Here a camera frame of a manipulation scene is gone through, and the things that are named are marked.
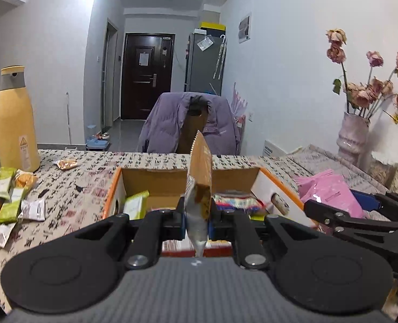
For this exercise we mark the grey refrigerator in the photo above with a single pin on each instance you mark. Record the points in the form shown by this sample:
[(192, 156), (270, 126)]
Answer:
[(202, 70)]

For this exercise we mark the pet water feeder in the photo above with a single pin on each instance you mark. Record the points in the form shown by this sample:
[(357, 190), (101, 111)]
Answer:
[(96, 138)]

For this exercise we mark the dried pink roses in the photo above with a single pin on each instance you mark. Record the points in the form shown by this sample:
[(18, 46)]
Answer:
[(363, 91)]

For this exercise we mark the striped colourful snack packet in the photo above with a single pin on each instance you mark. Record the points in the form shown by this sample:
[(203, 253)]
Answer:
[(239, 202)]

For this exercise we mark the white wall heater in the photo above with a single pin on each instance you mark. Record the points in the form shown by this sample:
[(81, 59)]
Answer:
[(276, 148)]

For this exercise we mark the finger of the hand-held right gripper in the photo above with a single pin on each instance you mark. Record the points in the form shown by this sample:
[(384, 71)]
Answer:
[(353, 228), (365, 201)]

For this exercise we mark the pink ribbed vase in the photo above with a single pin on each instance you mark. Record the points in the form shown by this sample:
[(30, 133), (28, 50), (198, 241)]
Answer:
[(352, 138)]

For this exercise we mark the dark brown door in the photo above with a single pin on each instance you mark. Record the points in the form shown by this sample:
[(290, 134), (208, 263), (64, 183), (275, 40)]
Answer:
[(145, 84)]

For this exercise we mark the glass jar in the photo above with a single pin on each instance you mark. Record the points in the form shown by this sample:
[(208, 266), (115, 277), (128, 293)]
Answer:
[(380, 170)]

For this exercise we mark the brown chair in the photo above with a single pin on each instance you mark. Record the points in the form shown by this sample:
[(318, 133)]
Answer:
[(192, 131)]

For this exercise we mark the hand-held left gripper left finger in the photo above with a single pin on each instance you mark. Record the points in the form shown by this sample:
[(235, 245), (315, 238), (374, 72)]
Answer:
[(151, 228)]

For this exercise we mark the folded umbrella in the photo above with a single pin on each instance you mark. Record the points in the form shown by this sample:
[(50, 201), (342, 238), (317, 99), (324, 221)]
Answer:
[(220, 57)]

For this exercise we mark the grey quilted cover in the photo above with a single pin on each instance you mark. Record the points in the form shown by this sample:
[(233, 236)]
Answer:
[(320, 159)]

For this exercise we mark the orange biscuit snack packet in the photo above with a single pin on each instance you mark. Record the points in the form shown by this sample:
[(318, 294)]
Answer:
[(25, 179)]

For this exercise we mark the calligraphy printed tablecloth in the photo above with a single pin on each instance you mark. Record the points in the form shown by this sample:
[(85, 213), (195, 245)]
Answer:
[(77, 208)]

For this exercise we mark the purple padded jacket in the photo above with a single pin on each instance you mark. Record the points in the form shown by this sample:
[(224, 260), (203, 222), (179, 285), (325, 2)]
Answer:
[(165, 124)]

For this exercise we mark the yellow bottle with grey cap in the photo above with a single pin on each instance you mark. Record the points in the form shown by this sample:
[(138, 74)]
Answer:
[(15, 124)]

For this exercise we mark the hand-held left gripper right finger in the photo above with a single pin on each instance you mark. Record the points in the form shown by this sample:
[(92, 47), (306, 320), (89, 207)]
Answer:
[(211, 223)]

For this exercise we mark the small orange snack packet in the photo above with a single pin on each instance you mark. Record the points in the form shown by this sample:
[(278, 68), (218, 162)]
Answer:
[(66, 164)]

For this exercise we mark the pink folding rack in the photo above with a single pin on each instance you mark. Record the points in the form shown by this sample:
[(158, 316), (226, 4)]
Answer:
[(238, 114)]

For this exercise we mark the white mop stick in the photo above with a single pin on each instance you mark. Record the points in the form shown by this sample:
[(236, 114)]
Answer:
[(68, 117)]

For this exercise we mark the small green snack packet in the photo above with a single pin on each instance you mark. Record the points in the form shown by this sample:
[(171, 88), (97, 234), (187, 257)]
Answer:
[(136, 206)]

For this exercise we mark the yellow box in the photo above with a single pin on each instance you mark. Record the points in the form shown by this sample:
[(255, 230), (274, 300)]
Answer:
[(213, 27)]

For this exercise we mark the paper note on refrigerator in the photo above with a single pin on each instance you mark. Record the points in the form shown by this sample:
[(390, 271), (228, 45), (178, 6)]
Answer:
[(205, 43)]

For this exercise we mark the red cardboard box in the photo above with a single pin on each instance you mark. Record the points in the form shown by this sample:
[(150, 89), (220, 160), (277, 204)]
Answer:
[(158, 181)]

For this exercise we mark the large pink snack packet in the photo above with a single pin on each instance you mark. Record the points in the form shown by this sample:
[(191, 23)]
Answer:
[(330, 191)]

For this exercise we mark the brown cracker snack packet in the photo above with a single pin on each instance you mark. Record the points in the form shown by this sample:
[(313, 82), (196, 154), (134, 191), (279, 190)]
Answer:
[(200, 168)]

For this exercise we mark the wall poster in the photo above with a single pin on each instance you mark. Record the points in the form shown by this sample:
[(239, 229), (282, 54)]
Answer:
[(245, 28)]

